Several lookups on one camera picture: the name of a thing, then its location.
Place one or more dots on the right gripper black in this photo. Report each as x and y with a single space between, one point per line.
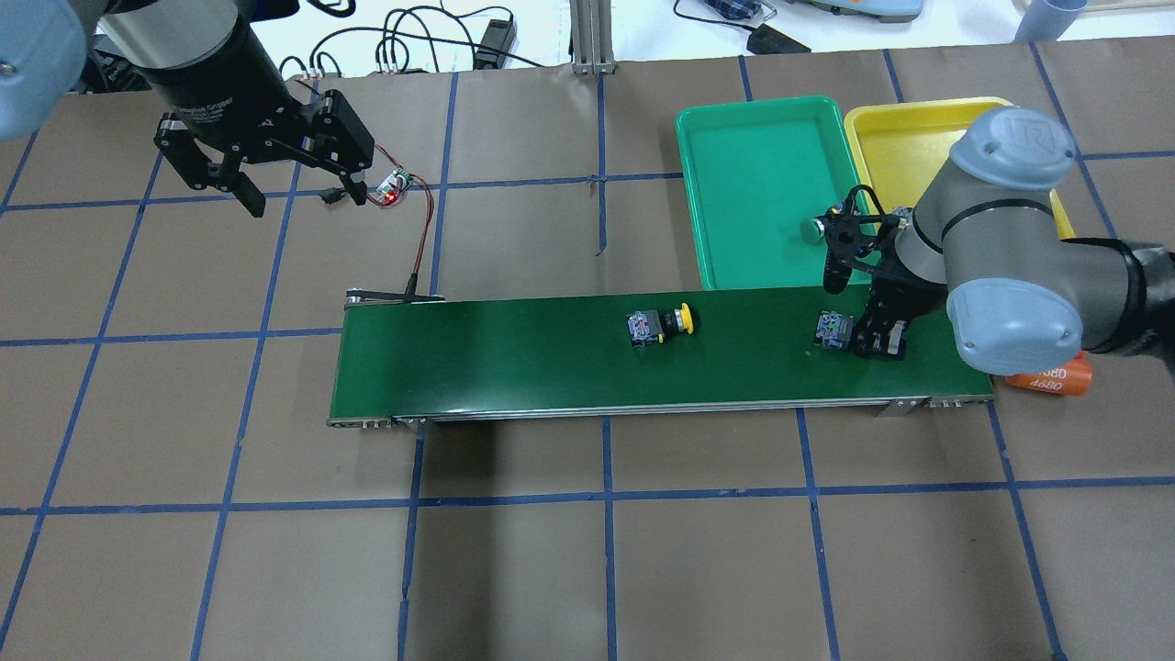
888 308

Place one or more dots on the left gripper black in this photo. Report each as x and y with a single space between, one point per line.
213 80

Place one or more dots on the green push button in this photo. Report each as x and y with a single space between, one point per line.
834 331
813 231

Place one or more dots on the orange cylinder with label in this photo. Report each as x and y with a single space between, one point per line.
1072 379

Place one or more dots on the yellow push button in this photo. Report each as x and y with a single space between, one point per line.
650 326

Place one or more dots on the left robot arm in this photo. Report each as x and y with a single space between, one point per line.
45 45

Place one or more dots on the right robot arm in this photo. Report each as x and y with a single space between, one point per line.
981 243

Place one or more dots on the small red led board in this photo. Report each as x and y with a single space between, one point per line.
389 192

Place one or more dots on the green conveyor belt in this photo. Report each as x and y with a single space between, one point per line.
539 358

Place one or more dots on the yellow plastic tray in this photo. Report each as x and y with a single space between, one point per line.
898 148

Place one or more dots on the green plastic tray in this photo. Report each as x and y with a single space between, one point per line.
755 173

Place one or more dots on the black power adapter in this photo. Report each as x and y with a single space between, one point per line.
765 39

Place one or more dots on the blue plaid umbrella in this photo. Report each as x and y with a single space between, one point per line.
736 10

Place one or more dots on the aluminium frame post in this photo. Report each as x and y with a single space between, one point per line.
591 44

